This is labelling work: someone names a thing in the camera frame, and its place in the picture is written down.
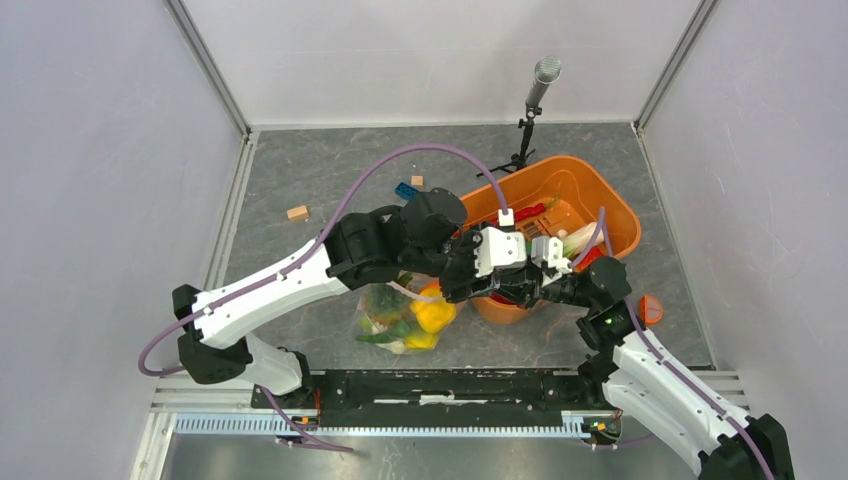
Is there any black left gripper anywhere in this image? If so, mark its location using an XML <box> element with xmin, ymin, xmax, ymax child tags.
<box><xmin>405</xmin><ymin>222</ymin><xmax>502</xmax><ymax>305</ymax></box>

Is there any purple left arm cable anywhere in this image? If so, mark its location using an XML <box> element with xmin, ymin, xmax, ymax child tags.
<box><xmin>137</xmin><ymin>142</ymin><xmax>511</xmax><ymax>454</ymax></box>

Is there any orange toy slice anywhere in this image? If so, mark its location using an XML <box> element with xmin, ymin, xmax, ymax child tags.
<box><xmin>639</xmin><ymin>295</ymin><xmax>664</xmax><ymax>325</ymax></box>

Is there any toy pineapple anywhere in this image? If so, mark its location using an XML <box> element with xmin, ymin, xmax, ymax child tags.
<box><xmin>363</xmin><ymin>274</ymin><xmax>412</xmax><ymax>327</ymax></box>

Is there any blue lego brick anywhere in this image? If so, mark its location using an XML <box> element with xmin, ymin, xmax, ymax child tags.
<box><xmin>394</xmin><ymin>182</ymin><xmax>419</xmax><ymax>201</ymax></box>

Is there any red toy tomato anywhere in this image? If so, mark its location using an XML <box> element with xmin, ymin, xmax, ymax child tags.
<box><xmin>575</xmin><ymin>246</ymin><xmax>605</xmax><ymax>272</ymax></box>

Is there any tan plastic toy crate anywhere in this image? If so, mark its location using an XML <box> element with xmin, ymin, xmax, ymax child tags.
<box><xmin>515</xmin><ymin>200</ymin><xmax>596</xmax><ymax>241</ymax></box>

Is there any toy bok choy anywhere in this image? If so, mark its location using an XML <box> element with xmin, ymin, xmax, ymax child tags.
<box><xmin>557</xmin><ymin>222</ymin><xmax>597</xmax><ymax>259</ymax></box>

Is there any wooden block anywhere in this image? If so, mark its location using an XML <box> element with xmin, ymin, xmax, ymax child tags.
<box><xmin>286</xmin><ymin>205</ymin><xmax>310</xmax><ymax>222</ymax></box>

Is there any red toy chili pepper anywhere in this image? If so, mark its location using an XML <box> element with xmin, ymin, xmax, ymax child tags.
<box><xmin>514</xmin><ymin>203</ymin><xmax>547</xmax><ymax>223</ymax></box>

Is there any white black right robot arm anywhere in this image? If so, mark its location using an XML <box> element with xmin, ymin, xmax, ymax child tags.
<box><xmin>475</xmin><ymin>256</ymin><xmax>795</xmax><ymax>479</ymax></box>

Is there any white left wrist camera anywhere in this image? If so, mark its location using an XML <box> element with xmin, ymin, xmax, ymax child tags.
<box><xmin>474</xmin><ymin>208</ymin><xmax>527</xmax><ymax>278</ymax></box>

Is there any toy lemon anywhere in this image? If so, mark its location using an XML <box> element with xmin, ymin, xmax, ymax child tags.
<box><xmin>404</xmin><ymin>331</ymin><xmax>440</xmax><ymax>350</ymax></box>

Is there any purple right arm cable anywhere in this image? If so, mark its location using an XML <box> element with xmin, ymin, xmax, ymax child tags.
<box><xmin>568</xmin><ymin>206</ymin><xmax>778</xmax><ymax>480</ymax></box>

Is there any grey microphone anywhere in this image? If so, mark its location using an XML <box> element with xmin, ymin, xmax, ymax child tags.
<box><xmin>525</xmin><ymin>55</ymin><xmax>562</xmax><ymax>110</ymax></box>

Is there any orange plastic bin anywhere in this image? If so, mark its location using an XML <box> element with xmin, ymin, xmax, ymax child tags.
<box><xmin>460</xmin><ymin>155</ymin><xmax>642</xmax><ymax>325</ymax></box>

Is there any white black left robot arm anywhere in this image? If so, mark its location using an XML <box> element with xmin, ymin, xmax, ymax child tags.
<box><xmin>173</xmin><ymin>188</ymin><xmax>501</xmax><ymax>408</ymax></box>

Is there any yellow toy banana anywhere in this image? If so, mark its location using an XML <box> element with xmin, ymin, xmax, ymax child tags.
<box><xmin>410</xmin><ymin>283</ymin><xmax>458</xmax><ymax>334</ymax></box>

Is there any green toy cucumber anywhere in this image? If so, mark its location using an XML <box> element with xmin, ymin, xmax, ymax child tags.
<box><xmin>356</xmin><ymin>322</ymin><xmax>411</xmax><ymax>344</ymax></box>

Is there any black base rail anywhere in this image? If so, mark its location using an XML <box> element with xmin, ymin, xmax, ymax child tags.
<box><xmin>250</xmin><ymin>368</ymin><xmax>623</xmax><ymax>428</ymax></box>

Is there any clear pink-dotted zip bag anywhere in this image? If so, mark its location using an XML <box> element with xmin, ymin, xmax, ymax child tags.
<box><xmin>355</xmin><ymin>272</ymin><xmax>464</xmax><ymax>355</ymax></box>

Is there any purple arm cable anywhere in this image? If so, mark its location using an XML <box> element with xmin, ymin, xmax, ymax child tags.
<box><xmin>137</xmin><ymin>142</ymin><xmax>511</xmax><ymax>454</ymax></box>
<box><xmin>568</xmin><ymin>206</ymin><xmax>778</xmax><ymax>480</ymax></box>

